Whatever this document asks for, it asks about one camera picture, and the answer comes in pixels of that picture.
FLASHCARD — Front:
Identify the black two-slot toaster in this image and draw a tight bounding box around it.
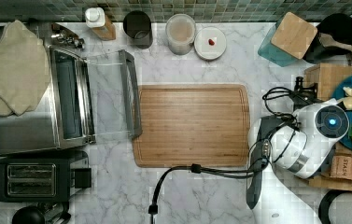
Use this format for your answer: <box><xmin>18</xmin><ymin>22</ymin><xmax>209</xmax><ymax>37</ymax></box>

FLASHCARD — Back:
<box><xmin>0</xmin><ymin>150</ymin><xmax>92</xmax><ymax>203</ymax></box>

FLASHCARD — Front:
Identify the bamboo cutting board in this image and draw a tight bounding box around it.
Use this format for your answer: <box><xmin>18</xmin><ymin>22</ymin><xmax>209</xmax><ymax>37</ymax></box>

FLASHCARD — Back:
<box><xmin>133</xmin><ymin>84</ymin><xmax>250</xmax><ymax>168</ymax></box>

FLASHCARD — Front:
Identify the wooden drawer box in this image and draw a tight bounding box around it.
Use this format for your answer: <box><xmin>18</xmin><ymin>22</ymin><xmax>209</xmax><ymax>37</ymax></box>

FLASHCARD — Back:
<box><xmin>304</xmin><ymin>63</ymin><xmax>352</xmax><ymax>100</ymax></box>

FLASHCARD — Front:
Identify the teal canister with wooden lid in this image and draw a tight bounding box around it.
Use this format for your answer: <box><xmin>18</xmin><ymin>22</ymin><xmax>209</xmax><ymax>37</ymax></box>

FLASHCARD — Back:
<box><xmin>258</xmin><ymin>12</ymin><xmax>317</xmax><ymax>67</ymax></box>

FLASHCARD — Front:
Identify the black round object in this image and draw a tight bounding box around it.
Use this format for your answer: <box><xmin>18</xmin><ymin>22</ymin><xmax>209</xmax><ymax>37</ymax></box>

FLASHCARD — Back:
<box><xmin>12</xmin><ymin>206</ymin><xmax>45</xmax><ymax>224</ymax></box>

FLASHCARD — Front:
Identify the white cap bottle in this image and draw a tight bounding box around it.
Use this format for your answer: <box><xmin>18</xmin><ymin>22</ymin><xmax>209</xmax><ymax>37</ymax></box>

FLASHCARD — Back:
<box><xmin>85</xmin><ymin>7</ymin><xmax>116</xmax><ymax>41</ymax></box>

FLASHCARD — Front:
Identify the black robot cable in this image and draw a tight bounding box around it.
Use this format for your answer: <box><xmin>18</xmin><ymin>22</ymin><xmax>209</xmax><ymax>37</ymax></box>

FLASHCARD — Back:
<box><xmin>148</xmin><ymin>86</ymin><xmax>305</xmax><ymax>224</ymax></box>

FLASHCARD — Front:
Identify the black rimmed bowl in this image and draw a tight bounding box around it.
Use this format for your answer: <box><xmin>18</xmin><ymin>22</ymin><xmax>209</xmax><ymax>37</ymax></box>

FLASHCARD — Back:
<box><xmin>318</xmin><ymin>189</ymin><xmax>352</xmax><ymax>224</ymax></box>

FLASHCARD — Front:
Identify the clear plastic lidded container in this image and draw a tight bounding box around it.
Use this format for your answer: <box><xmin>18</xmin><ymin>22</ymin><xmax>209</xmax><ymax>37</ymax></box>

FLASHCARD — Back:
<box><xmin>165</xmin><ymin>14</ymin><xmax>196</xmax><ymax>55</ymax></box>

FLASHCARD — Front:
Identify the white round lid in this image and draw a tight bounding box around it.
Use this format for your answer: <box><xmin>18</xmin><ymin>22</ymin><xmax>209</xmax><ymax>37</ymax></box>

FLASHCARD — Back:
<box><xmin>194</xmin><ymin>27</ymin><xmax>227</xmax><ymax>61</ymax></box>

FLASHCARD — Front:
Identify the stash tea box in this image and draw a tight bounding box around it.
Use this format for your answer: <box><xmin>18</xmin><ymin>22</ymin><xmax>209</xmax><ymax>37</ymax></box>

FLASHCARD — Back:
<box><xmin>330</xmin><ymin>155</ymin><xmax>352</xmax><ymax>182</ymax></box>

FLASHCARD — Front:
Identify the beige cloth towel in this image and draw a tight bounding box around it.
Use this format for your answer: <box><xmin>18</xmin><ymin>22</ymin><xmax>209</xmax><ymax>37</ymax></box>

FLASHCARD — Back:
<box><xmin>0</xmin><ymin>21</ymin><xmax>50</xmax><ymax>117</ymax></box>

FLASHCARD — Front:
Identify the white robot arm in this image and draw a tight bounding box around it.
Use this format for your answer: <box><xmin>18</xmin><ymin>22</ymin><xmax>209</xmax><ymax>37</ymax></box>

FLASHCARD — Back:
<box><xmin>246</xmin><ymin>99</ymin><xmax>349</xmax><ymax>224</ymax></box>

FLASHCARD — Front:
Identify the stainless toaster oven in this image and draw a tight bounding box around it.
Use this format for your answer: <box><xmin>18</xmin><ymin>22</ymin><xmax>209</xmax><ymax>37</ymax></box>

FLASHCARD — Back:
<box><xmin>0</xmin><ymin>23</ymin><xmax>142</xmax><ymax>156</ymax></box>

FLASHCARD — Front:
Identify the black utensil crock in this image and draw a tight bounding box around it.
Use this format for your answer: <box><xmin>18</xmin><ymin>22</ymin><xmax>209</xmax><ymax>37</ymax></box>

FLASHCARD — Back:
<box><xmin>303</xmin><ymin>13</ymin><xmax>352</xmax><ymax>63</ymax></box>

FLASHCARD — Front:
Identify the wooden spatula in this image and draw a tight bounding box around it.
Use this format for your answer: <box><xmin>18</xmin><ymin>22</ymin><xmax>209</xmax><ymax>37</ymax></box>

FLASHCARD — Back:
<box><xmin>318</xmin><ymin>33</ymin><xmax>352</xmax><ymax>52</ymax></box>

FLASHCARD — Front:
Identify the dark metal cup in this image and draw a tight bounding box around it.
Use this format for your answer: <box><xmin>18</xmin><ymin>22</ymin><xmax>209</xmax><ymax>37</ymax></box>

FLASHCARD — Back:
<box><xmin>123</xmin><ymin>11</ymin><xmax>153</xmax><ymax>49</ymax></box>

